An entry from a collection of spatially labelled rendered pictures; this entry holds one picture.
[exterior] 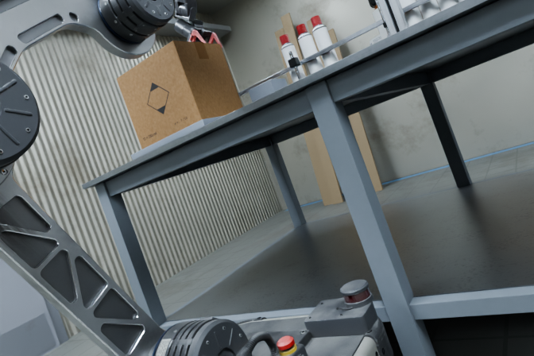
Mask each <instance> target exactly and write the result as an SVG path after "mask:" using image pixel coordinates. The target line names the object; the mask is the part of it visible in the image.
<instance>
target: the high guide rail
mask: <svg viewBox="0 0 534 356"><path fill-rule="evenodd" d="M428 1H430V0H418V1H416V2H414V3H412V4H410V5H409V6H406V7H405V8H403V9H402V10H403V11H404V13H406V12H408V11H409V10H412V9H414V8H416V7H417V6H420V5H422V4H424V3H425V2H428ZM380 25H383V21H382V19H381V20H380V21H377V22H375V23H373V24H372V25H369V26H367V27H365V28H364V29H361V30H359V31H357V32H356V33H353V34H351V35H350V36H348V37H346V38H344V39H342V40H340V41H338V42H336V43H334V44H332V45H330V46H328V47H326V48H324V49H323V50H321V51H319V52H317V53H315V54H313V55H311V56H309V57H307V58H305V59H303V60H301V61H302V62H303V63H302V64H301V65H303V64H306V63H307V62H309V61H311V60H314V59H315V58H317V57H319V56H322V55H323V54H325V53H327V52H329V51H331V50H332V49H334V48H337V47H339V46H340V45H343V44H345V43H346V42H348V41H351V40H353V39H354V38H356V37H359V36H361V35H362V34H364V33H367V32H369V31H370V30H372V29H375V28H377V27H378V26H380ZM301 65H300V66H301ZM298 67H299V66H298ZM293 69H295V68H290V67H288V68H286V69H284V70H282V71H280V72H278V73H276V74H274V75H271V76H270V77H268V78H266V79H264V80H262V81H261V82H259V83H256V84H254V85H253V86H251V87H248V88H246V89H245V90H243V91H240V92H239V93H240V95H239V97H240V96H242V95H244V94H246V93H248V90H250V89H252V88H254V87H256V86H258V85H260V84H262V83H264V82H265V81H267V80H269V79H275V78H277V77H279V76H281V75H283V74H285V73H287V72H290V71H291V70H293Z"/></svg>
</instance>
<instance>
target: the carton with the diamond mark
mask: <svg viewBox="0 0 534 356"><path fill-rule="evenodd" d="M117 81H118V85H119V87H120V90H121V93H122V96H123V98H124V101H125V104H126V107H127V110H128V112H129V114H130V118H131V121H132V123H133V127H134V129H135V131H136V134H137V138H138V140H139V142H140V145H141V148H142V149H144V148H146V147H148V146H150V145H152V144H154V143H156V142H158V141H160V140H162V139H164V138H166V137H168V136H170V135H172V134H174V133H176V132H178V131H180V130H182V129H184V128H186V127H188V126H190V125H192V124H194V123H196V122H198V121H200V120H202V119H206V118H215V117H219V116H224V115H227V114H229V113H232V112H234V111H236V110H238V109H240V108H242V107H243V106H242V102H241V99H240V98H239V95H238V91H237V89H236V86H235V84H234V81H233V78H232V75H231V73H230V69H229V68H228V65H227V62H226V59H225V56H224V54H223V51H222V48H221V45H220V44H210V43H203V42H197V41H193V42H189V41H171V42H170V43H168V44H167V45H165V46H164V47H163V48H161V49H159V50H158V51H157V52H155V53H154V54H152V55H151V56H149V57H148V58H146V59H145V60H143V61H142V62H141V63H139V64H137V65H136V66H134V67H133V68H131V69H130V70H129V71H127V72H126V73H124V74H123V75H121V76H119V77H118V78H117Z"/></svg>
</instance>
